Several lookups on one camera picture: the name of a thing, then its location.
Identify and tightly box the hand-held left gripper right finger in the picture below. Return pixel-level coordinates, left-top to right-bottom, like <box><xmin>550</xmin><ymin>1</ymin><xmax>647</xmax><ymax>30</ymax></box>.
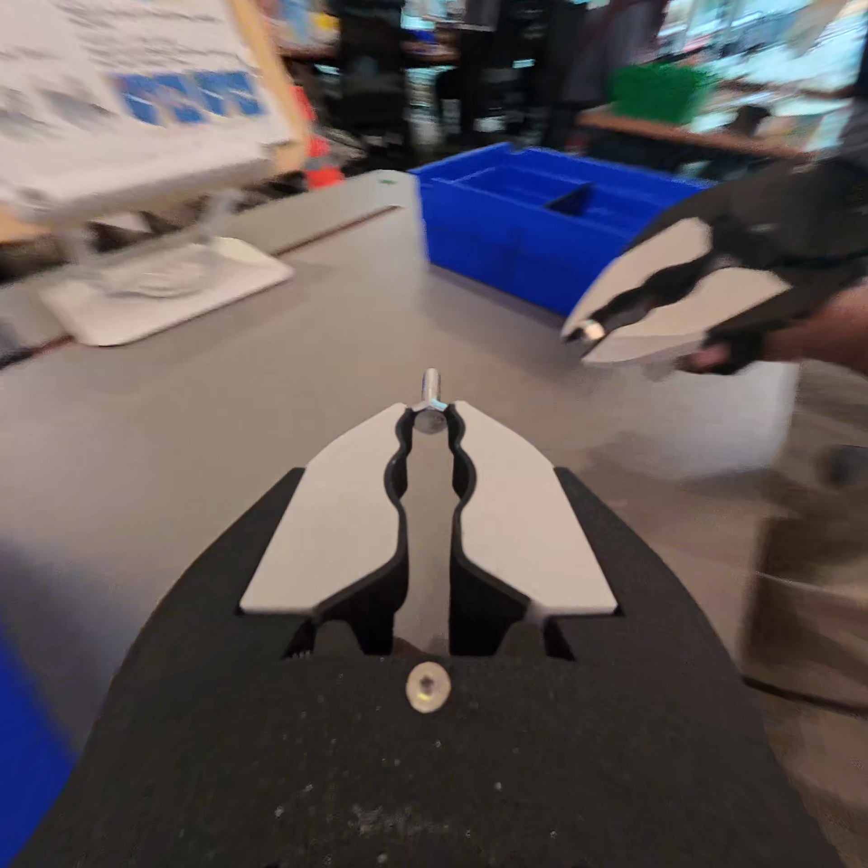
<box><xmin>448</xmin><ymin>402</ymin><xmax>619</xmax><ymax>645</ymax></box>

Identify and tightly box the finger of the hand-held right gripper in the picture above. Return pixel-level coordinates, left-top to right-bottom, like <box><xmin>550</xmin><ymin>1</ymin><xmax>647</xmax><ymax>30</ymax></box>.
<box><xmin>581</xmin><ymin>268</ymin><xmax>794</xmax><ymax>368</ymax></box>
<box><xmin>563</xmin><ymin>217</ymin><xmax>714</xmax><ymax>340</ymax></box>

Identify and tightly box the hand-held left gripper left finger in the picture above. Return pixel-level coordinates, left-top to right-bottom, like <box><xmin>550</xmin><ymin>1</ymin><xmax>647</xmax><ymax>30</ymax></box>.
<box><xmin>239</xmin><ymin>403</ymin><xmax>416</xmax><ymax>649</ymax></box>

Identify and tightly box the blue divided storage bin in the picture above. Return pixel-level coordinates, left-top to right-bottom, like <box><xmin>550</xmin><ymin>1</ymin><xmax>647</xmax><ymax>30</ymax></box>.
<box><xmin>414</xmin><ymin>143</ymin><xmax>713</xmax><ymax>320</ymax></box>

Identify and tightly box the person's right hand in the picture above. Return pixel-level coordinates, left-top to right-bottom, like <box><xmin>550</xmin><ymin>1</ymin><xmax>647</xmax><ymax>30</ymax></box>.
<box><xmin>679</xmin><ymin>283</ymin><xmax>868</xmax><ymax>378</ymax></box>

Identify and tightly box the brown wooden table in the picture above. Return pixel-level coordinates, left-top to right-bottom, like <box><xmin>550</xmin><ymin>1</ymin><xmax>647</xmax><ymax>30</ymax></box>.
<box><xmin>577</xmin><ymin>106</ymin><xmax>815</xmax><ymax>170</ymax></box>

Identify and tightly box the green storage bin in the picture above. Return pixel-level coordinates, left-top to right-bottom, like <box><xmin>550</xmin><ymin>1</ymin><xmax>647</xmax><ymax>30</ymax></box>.
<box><xmin>608</xmin><ymin>61</ymin><xmax>713</xmax><ymax>126</ymax></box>

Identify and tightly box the white document stand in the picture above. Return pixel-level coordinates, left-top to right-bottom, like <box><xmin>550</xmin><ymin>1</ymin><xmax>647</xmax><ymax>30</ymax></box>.
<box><xmin>38</xmin><ymin>204</ymin><xmax>295</xmax><ymax>348</ymax></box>

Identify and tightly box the orange striped traffic cone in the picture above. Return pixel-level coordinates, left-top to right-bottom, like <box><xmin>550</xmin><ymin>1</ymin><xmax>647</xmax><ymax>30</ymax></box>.
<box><xmin>302</xmin><ymin>89</ymin><xmax>343</xmax><ymax>191</ymax></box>

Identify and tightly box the black office chair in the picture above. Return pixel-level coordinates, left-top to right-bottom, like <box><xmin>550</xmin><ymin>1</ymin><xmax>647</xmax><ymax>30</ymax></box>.
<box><xmin>326</xmin><ymin>0</ymin><xmax>415</xmax><ymax>157</ymax></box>

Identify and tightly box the instruction sheet on stand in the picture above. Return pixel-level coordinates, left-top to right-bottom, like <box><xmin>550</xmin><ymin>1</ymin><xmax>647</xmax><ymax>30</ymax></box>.
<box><xmin>0</xmin><ymin>0</ymin><xmax>313</xmax><ymax>245</ymax></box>

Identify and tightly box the white instruction board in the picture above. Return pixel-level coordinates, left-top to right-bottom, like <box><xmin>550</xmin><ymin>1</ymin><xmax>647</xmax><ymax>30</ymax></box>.
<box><xmin>0</xmin><ymin>0</ymin><xmax>292</xmax><ymax>225</ymax></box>

